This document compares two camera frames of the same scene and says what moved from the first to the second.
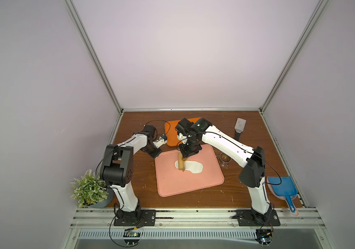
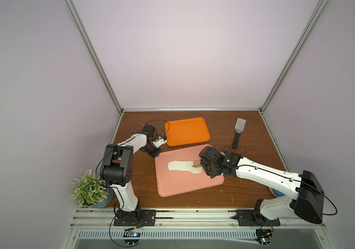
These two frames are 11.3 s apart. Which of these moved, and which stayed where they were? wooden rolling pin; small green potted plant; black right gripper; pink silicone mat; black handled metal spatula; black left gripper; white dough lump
Moved: wooden rolling pin; black right gripper; white dough lump
Stayed: black handled metal spatula; small green potted plant; black left gripper; pink silicone mat
